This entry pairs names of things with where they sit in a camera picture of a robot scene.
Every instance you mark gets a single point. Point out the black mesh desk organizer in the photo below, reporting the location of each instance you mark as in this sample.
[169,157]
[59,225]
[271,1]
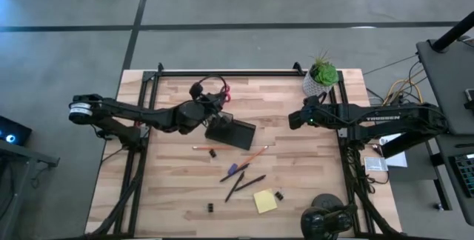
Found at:
[237,134]

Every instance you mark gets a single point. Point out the black computer with blue light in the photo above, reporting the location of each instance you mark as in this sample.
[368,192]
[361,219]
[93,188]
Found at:
[11,132]

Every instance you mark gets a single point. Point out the grey side desk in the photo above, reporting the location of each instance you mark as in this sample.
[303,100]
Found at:
[448,84]

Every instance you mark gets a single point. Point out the green succulent plant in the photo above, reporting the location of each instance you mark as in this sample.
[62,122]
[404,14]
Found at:
[325,72]

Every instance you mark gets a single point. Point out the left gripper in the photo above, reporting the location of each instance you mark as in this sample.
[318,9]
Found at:
[209,104]

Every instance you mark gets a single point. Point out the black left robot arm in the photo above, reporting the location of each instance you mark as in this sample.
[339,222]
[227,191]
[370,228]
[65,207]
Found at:
[148,116]

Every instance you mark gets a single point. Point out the blue eraser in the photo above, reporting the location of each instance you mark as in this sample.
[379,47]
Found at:
[232,168]

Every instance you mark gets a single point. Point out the black metal table frame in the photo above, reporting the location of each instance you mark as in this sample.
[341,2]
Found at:
[229,73]

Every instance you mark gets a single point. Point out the black glossy rounded device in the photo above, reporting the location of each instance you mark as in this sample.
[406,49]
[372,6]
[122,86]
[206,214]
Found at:
[326,221]

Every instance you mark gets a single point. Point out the black pole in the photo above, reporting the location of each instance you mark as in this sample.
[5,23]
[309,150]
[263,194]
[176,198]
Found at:
[453,32]

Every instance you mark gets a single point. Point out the black pen with silver print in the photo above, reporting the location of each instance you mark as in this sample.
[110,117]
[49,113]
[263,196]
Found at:
[242,168]

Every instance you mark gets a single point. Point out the white patterned plant pot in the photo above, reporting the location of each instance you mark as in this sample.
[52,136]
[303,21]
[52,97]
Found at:
[313,86]

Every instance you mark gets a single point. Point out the yellow sticky note pad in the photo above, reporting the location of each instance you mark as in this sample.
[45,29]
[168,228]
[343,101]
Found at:
[265,201]

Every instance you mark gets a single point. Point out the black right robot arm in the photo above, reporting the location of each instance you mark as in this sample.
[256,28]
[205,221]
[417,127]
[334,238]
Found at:
[385,119]

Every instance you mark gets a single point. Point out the dark grey keyboard desk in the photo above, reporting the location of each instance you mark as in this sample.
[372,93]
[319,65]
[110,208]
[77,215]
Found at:
[444,195]

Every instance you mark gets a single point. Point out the orange pencil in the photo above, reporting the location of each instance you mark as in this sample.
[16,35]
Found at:
[215,147]
[255,155]

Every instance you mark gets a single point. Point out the black binder clip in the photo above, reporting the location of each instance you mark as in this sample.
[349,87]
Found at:
[212,153]
[278,196]
[210,207]

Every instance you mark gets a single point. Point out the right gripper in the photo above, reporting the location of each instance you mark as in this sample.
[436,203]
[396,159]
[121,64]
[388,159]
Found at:
[300,119]

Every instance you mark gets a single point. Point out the white paper sheet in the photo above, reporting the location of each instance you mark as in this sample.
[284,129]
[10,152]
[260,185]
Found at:
[398,160]

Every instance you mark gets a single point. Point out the dark keyboard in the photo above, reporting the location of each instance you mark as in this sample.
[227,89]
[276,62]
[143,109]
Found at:
[464,175]

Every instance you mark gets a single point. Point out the grey side table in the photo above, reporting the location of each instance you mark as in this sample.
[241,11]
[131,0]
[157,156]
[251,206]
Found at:
[22,158]

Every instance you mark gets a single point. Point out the white label card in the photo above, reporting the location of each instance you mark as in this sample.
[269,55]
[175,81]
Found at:
[376,164]

